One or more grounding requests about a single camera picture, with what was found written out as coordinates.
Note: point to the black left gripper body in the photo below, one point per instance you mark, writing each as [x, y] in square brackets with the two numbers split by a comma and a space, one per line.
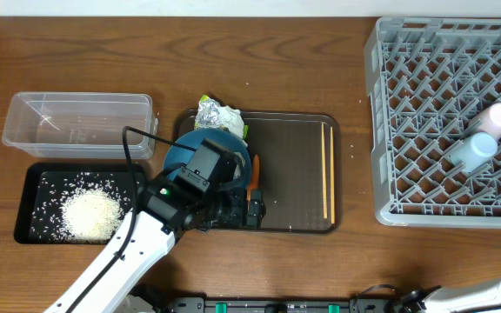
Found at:
[228, 203]

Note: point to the dark blue bowl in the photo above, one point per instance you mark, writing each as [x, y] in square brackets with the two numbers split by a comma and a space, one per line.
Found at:
[221, 137]

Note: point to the wooden chopstick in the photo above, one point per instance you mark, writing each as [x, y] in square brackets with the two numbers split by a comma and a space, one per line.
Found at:
[324, 177]
[332, 177]

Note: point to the white rice pile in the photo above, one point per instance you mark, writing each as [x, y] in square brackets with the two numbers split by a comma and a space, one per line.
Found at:
[79, 206]

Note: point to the light blue plastic cup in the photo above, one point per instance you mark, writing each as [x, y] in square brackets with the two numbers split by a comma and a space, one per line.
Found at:
[474, 151]

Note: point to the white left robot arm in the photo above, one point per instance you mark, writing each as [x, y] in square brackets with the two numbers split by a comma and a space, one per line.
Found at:
[175, 201]

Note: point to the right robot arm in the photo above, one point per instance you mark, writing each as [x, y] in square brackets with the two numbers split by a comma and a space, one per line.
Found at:
[483, 297]

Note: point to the black waste tray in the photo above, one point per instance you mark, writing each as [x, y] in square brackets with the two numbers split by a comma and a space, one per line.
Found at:
[33, 175]

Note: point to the grey dishwasher rack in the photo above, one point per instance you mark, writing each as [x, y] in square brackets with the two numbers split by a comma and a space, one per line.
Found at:
[427, 79]

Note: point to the orange carrot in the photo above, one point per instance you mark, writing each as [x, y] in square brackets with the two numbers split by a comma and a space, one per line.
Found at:
[253, 185]

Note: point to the crumpled foil snack wrapper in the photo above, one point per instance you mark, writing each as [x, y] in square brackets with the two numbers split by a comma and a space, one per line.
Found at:
[211, 114]

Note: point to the clear plastic bin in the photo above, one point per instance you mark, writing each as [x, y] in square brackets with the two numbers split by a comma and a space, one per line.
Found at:
[84, 125]

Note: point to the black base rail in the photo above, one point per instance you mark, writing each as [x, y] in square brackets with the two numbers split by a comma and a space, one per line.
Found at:
[144, 299]

